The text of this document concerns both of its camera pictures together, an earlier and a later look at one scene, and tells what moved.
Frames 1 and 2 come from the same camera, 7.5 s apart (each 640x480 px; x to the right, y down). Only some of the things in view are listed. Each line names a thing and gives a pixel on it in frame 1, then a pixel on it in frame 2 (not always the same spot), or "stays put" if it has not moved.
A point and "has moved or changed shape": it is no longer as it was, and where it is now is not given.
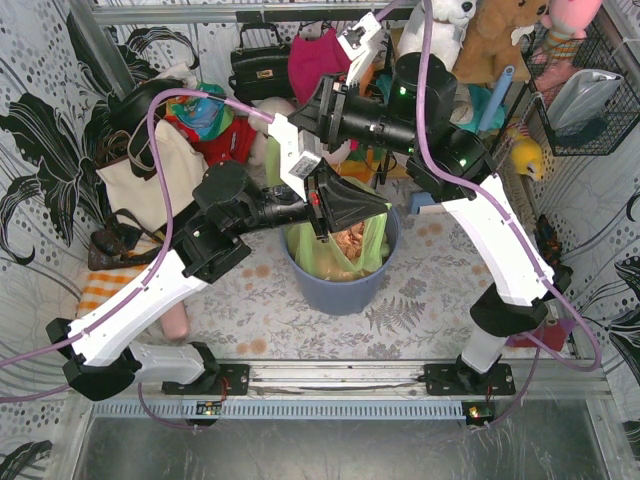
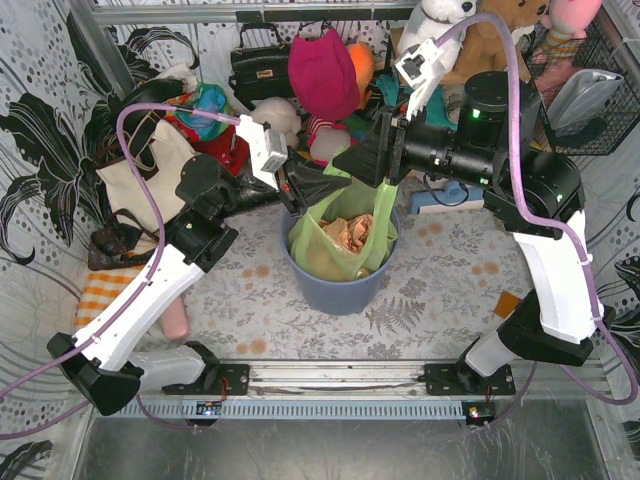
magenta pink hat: x=312 y=59 stays put
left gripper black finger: x=346 y=204 -> x=307 y=182
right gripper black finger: x=323 y=113 -> x=370 y=159
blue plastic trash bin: x=346 y=296 stays put
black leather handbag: x=260 y=72 stays put
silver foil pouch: x=581 y=98 stays put
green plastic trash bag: x=324 y=260 has moved or changed shape
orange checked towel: x=101 y=284 stays put
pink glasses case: x=175 y=322 stays put
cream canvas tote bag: x=131 y=191 stays put
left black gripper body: x=319 y=204 -> x=289 y=189
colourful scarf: x=208 y=117 stays put
